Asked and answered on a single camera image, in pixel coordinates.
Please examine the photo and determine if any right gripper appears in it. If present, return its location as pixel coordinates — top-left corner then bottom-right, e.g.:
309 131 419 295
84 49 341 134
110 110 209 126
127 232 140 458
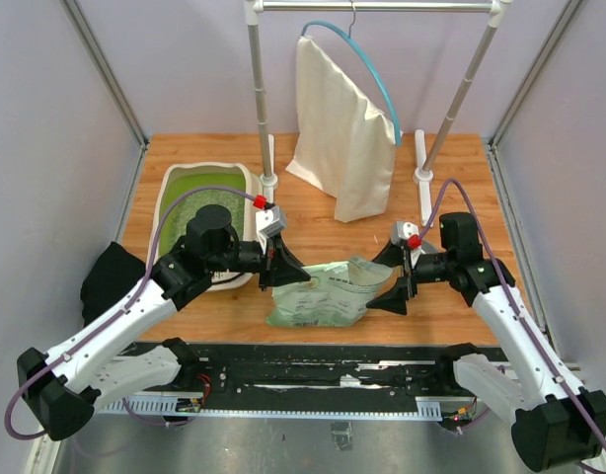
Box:
365 238 455 314

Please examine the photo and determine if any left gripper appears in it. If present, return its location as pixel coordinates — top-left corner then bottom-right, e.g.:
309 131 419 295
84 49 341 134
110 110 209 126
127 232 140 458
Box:
208 232 312 292

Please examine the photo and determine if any green cat litter bag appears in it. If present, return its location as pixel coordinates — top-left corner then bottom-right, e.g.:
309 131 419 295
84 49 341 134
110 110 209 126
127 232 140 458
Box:
265 256 393 328

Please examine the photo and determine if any grey metal scoop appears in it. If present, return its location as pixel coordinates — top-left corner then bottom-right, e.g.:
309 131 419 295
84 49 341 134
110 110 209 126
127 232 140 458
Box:
420 241 439 254

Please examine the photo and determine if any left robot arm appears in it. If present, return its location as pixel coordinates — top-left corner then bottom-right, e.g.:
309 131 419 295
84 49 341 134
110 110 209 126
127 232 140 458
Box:
4 203 311 440

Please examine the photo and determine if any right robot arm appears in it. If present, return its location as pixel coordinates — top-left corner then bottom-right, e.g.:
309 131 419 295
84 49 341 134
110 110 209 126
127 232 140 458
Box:
367 212 606 472

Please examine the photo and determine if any cream green litter box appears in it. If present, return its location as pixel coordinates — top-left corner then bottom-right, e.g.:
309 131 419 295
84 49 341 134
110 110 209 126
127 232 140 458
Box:
148 162 263 292

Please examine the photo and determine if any white clothes rack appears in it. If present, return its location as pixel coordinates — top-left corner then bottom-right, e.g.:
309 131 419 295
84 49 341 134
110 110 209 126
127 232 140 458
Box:
243 0 515 234

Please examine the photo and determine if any cream cloth bag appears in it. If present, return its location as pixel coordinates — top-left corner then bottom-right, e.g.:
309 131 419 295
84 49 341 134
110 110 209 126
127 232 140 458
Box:
286 37 396 223

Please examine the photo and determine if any black cloth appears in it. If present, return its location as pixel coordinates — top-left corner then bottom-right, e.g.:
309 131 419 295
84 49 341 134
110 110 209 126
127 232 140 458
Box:
80 242 145 326

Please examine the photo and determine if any blue clothes hanger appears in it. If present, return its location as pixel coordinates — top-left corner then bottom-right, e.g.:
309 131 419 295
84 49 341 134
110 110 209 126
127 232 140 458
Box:
300 21 403 147

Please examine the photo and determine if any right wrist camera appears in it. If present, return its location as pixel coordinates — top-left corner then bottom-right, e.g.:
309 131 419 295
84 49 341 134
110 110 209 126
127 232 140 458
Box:
390 221 424 265

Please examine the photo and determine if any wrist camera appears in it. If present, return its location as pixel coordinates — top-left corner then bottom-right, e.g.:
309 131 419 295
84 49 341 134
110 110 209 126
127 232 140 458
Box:
255 205 287 253
390 221 424 265

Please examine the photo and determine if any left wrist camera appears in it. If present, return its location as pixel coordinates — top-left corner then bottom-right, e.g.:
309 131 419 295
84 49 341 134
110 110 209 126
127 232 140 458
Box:
255 205 287 253

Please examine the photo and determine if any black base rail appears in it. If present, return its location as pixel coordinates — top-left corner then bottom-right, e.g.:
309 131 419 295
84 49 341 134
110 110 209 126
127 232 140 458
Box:
103 340 544 414

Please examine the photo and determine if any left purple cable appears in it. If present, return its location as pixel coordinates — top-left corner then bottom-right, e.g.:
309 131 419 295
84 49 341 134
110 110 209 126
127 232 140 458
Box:
4 185 269 441

